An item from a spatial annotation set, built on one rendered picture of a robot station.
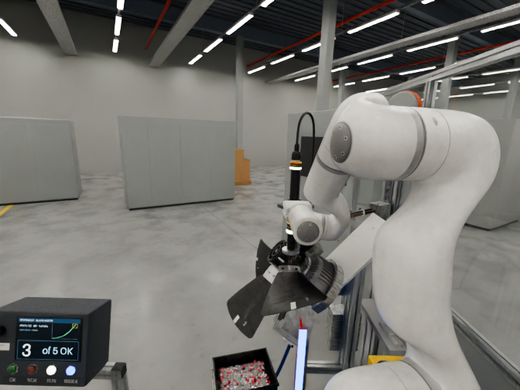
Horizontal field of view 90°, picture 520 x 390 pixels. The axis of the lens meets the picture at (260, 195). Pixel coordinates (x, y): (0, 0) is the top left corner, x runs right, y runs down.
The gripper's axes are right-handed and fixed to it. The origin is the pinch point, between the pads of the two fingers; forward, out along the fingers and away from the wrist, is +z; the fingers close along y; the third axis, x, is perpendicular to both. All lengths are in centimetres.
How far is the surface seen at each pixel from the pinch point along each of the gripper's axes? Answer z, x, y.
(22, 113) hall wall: 894, 64, -881
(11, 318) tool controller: -40, -23, -77
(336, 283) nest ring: -1.2, -34.3, 19.9
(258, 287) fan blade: 4.3, -40.7, -12.9
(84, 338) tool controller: -41, -27, -58
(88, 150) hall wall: 986, -71, -718
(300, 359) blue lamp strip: -36, -38, 0
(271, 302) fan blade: -20.4, -30.5, -8.5
